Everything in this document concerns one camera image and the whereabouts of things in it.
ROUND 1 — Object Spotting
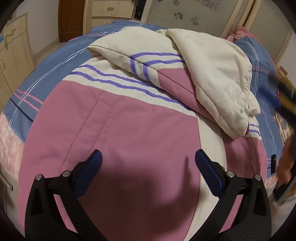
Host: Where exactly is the pink and cream hooded jacket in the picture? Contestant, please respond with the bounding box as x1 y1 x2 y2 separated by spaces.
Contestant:
18 26 267 240

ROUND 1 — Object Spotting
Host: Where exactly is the wooden headboard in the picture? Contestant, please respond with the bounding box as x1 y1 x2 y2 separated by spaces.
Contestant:
276 66 295 90

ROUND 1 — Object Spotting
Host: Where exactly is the blue plaid duvet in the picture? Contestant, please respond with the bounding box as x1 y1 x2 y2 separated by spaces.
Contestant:
4 21 283 155

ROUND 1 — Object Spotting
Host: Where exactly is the pink quilt roll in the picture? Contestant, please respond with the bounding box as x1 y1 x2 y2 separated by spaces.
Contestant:
225 26 260 43

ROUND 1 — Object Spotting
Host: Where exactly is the pink floral bed sheet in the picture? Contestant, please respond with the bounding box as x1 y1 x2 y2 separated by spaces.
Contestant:
0 113 24 181

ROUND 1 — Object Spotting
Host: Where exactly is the light wood side cabinet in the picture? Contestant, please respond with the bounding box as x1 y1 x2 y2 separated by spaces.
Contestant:
0 14 35 110

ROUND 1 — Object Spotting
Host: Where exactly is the wardrobe drawer unit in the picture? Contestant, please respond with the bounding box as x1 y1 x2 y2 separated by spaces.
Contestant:
83 1 136 33

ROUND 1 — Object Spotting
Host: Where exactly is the brown wooden door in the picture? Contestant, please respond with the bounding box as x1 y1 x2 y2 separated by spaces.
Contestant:
58 0 85 42

